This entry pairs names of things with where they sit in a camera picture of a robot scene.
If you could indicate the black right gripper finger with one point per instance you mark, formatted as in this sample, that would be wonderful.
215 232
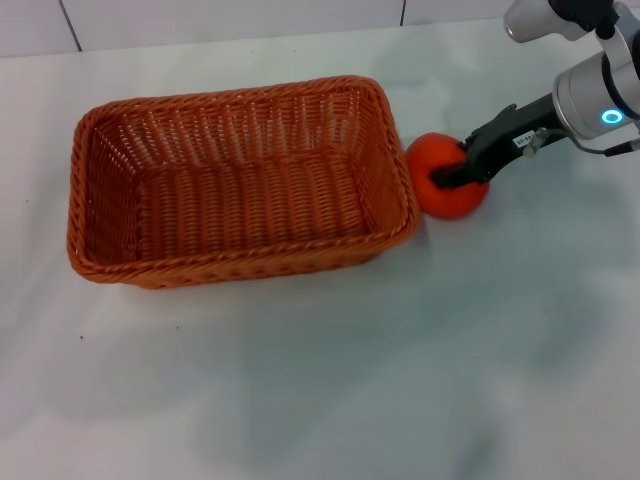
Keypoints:
463 146
450 179

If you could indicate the orange toy pear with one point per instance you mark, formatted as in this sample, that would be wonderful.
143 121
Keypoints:
435 200

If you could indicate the orange woven plastic basket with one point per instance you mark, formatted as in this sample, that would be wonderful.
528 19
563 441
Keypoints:
250 210

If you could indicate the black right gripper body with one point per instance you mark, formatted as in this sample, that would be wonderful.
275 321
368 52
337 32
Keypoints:
505 137

